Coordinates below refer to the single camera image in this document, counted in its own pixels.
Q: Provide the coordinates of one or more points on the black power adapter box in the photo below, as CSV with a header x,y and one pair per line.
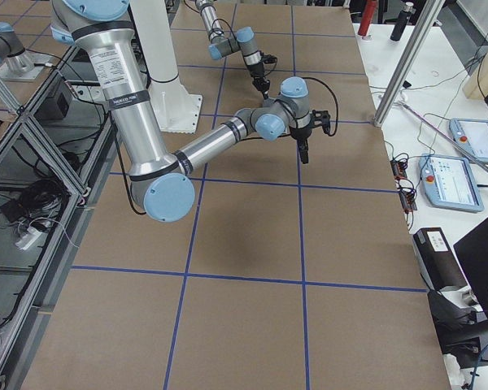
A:
x,y
436,260

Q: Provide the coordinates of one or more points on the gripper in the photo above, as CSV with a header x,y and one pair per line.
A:
x,y
257,72
299,132

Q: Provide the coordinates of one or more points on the white power strip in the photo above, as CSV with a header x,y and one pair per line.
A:
x,y
28,238

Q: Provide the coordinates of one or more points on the red bottle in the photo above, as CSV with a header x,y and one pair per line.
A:
x,y
367,16

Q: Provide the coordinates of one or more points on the aluminium frame post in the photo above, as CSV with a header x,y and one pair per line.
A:
x,y
411,50

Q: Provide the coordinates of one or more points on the far teach pendant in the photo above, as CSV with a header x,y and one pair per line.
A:
x,y
471,135

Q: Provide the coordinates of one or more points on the near teach pendant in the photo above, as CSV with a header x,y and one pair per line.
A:
x,y
449,183

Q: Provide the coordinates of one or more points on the black bottle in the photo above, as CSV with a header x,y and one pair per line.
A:
x,y
402,20

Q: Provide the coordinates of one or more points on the black monitor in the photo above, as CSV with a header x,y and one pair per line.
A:
x,y
464,332

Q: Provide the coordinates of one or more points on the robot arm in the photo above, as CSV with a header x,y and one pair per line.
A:
x,y
130,47
223,41

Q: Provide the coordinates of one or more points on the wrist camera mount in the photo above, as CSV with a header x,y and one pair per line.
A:
x,y
321,119
268,59

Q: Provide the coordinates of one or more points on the teach pendant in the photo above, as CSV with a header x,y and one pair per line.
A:
x,y
471,135
449,183

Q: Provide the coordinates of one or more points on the electronics board with wires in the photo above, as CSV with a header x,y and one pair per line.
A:
x,y
405,187

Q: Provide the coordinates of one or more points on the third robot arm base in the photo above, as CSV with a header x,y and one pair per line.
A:
x,y
16,64

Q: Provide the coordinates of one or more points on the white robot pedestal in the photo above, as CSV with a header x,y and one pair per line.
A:
x,y
175,109

